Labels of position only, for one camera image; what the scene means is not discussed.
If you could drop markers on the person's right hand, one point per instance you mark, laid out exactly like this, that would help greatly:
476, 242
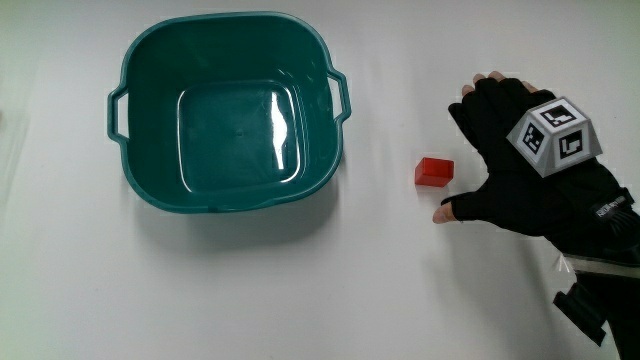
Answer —
520, 200

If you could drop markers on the red block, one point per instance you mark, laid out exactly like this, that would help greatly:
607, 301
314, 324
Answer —
434, 172

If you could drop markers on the person's right forearm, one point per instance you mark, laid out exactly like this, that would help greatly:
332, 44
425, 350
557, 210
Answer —
625, 310

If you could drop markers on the green plastic basin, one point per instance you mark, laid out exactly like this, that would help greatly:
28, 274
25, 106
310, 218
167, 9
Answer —
150, 100

